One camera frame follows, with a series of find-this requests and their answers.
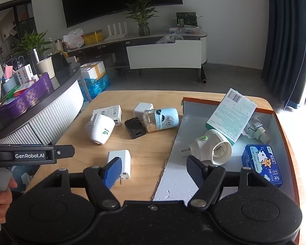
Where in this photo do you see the white charger with prongs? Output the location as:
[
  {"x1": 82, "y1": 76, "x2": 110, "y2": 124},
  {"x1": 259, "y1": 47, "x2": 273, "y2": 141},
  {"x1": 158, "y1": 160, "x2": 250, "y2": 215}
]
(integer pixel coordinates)
[{"x1": 108, "y1": 149, "x2": 131, "y2": 184}]

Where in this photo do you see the white mosquito plug green button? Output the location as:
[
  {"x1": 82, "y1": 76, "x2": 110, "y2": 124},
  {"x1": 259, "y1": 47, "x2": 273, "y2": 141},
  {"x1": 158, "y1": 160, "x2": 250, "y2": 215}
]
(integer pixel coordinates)
[{"x1": 182, "y1": 129, "x2": 233, "y2": 165}]

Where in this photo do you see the white mosquito repellent plug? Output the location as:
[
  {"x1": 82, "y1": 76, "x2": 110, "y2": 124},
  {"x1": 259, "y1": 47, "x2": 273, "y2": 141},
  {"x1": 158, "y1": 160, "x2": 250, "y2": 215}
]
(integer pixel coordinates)
[{"x1": 84, "y1": 113, "x2": 115, "y2": 145}]

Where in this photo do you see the black usb charger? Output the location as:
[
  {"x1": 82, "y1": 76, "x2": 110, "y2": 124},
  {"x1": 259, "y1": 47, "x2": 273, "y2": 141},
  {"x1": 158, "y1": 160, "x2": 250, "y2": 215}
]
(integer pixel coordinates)
[{"x1": 124, "y1": 117, "x2": 146, "y2": 139}]

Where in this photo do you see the white power adapter box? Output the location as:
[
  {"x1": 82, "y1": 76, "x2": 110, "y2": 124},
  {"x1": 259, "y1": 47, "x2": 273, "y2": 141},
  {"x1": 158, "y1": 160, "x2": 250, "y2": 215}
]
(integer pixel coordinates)
[{"x1": 91, "y1": 105, "x2": 122, "y2": 127}]

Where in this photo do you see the blue tissue pack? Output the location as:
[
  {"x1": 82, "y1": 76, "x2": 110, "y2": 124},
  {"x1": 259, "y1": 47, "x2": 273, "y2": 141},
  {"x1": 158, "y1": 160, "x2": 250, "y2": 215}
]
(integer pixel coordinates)
[{"x1": 242, "y1": 144, "x2": 283, "y2": 187}]

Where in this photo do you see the teal adhesive bandage box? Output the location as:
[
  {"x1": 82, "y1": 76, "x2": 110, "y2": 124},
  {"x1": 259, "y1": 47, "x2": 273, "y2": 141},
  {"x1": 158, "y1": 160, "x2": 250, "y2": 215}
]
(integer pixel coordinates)
[{"x1": 206, "y1": 89, "x2": 257, "y2": 145}]

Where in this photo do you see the blue toothpick jar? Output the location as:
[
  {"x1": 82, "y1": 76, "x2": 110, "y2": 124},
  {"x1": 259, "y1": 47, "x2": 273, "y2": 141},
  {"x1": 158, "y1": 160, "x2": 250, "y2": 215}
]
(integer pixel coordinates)
[{"x1": 142, "y1": 108, "x2": 179, "y2": 132}]

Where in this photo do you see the clear liquid refill bottle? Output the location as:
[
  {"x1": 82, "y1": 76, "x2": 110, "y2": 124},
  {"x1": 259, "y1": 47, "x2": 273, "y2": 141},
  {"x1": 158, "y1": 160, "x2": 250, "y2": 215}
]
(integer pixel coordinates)
[{"x1": 242, "y1": 116, "x2": 271, "y2": 144}]

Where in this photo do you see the person left hand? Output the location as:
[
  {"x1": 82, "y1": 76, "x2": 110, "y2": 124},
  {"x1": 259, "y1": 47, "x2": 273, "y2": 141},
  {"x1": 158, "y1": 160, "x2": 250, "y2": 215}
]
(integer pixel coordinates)
[{"x1": 0, "y1": 177, "x2": 18, "y2": 223}]

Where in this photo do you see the blue trash bin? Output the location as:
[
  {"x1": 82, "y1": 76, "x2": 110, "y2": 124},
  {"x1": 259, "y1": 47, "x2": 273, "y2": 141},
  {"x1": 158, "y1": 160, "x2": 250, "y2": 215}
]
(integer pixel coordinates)
[{"x1": 9, "y1": 165, "x2": 40, "y2": 193}]

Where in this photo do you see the orange white cardboard tray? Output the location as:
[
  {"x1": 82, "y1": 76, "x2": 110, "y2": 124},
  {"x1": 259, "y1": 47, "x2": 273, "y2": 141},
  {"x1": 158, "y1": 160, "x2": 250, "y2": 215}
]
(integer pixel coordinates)
[{"x1": 153, "y1": 97, "x2": 300, "y2": 202}]

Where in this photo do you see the purple gift box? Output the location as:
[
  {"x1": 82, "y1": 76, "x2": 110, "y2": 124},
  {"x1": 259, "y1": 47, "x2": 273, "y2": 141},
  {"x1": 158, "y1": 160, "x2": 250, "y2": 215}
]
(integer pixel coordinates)
[{"x1": 0, "y1": 73, "x2": 53, "y2": 121}]

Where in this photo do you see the round white ribbed side table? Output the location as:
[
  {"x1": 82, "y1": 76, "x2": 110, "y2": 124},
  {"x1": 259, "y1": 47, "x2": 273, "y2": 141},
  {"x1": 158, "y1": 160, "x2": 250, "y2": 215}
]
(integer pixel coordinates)
[{"x1": 0, "y1": 66, "x2": 83, "y2": 145}]

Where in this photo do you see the small white cube charger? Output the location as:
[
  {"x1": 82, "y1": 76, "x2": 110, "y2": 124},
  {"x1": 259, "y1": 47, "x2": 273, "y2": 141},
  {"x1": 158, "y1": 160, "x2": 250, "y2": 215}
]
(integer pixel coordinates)
[{"x1": 133, "y1": 102, "x2": 154, "y2": 120}]

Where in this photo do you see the white medicine box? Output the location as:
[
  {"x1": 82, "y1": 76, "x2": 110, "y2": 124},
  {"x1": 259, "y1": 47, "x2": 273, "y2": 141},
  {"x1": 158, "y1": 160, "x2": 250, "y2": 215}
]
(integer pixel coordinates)
[{"x1": 15, "y1": 64, "x2": 33, "y2": 85}]

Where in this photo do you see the blue plastic bag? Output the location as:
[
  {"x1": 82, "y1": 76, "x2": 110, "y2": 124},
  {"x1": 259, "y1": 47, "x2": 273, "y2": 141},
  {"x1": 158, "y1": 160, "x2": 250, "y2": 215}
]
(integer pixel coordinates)
[{"x1": 84, "y1": 74, "x2": 110, "y2": 100}]

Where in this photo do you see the black roll on floor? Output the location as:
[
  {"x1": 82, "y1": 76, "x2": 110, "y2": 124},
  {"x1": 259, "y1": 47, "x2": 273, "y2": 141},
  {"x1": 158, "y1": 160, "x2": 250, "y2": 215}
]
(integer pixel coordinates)
[{"x1": 198, "y1": 66, "x2": 207, "y2": 84}]

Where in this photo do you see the white paper cup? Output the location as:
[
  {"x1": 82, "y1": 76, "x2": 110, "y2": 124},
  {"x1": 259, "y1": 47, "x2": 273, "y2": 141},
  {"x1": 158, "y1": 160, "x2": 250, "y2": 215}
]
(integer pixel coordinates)
[{"x1": 37, "y1": 56, "x2": 55, "y2": 79}]

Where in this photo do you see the cardboard box on floor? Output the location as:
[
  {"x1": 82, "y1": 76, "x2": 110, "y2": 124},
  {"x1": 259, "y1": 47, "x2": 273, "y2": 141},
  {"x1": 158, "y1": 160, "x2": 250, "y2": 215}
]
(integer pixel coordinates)
[{"x1": 80, "y1": 61, "x2": 106, "y2": 80}]

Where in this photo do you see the green plant on side table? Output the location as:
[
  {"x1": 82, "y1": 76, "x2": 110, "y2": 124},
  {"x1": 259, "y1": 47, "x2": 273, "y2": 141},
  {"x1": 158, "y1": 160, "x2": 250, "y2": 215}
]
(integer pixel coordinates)
[{"x1": 12, "y1": 30, "x2": 52, "y2": 74}]

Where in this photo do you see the white tv cabinet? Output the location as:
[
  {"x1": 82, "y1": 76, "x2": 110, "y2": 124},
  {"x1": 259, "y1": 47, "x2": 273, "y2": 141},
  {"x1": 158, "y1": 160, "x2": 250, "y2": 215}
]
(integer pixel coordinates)
[{"x1": 67, "y1": 32, "x2": 208, "y2": 70}]

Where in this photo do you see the yellow box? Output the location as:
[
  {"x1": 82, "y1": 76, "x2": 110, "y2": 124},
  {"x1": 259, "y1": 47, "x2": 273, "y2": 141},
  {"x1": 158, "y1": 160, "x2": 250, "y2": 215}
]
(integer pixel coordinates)
[{"x1": 83, "y1": 29, "x2": 104, "y2": 45}]

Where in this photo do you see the white wifi router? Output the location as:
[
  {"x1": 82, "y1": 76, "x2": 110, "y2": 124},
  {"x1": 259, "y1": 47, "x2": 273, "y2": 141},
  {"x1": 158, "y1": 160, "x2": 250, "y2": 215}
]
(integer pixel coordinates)
[{"x1": 104, "y1": 22, "x2": 128, "y2": 41}]

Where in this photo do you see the white plastic bag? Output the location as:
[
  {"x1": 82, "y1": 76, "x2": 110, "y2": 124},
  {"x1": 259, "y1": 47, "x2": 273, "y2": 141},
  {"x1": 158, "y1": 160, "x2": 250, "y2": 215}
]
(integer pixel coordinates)
[{"x1": 62, "y1": 28, "x2": 84, "y2": 49}]

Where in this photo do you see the dark blue curtain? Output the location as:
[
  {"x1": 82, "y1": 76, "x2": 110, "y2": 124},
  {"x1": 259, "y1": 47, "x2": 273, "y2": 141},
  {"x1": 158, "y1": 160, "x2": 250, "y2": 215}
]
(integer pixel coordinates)
[{"x1": 262, "y1": 0, "x2": 306, "y2": 109}]

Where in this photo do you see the black green display box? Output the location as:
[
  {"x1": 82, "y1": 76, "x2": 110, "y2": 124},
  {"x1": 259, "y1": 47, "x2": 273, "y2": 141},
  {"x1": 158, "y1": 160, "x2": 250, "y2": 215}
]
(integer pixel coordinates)
[{"x1": 176, "y1": 12, "x2": 198, "y2": 27}]

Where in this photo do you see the potted plant in vase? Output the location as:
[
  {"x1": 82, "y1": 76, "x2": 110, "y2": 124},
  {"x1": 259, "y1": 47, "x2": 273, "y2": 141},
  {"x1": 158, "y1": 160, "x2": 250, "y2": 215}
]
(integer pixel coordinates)
[{"x1": 126, "y1": 0, "x2": 158, "y2": 36}]

